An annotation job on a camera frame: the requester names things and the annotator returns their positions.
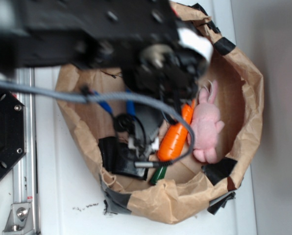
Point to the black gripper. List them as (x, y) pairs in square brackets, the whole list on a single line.
[(142, 123)]

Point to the black box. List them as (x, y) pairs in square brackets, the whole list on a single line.
[(123, 163)]

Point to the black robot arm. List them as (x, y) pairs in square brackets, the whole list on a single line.
[(160, 56)]

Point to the orange toy carrot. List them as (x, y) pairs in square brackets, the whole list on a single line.
[(174, 140)]

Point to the brown paper bag bin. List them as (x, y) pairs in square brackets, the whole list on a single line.
[(189, 185)]

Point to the pink plush bunny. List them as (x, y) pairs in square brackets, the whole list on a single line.
[(206, 124)]

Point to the aluminium frame rail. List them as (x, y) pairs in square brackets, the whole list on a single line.
[(25, 171)]

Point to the black hexagonal base plate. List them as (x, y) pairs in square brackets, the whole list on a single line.
[(12, 144)]

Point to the metal corner bracket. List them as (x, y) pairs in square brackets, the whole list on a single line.
[(20, 220)]

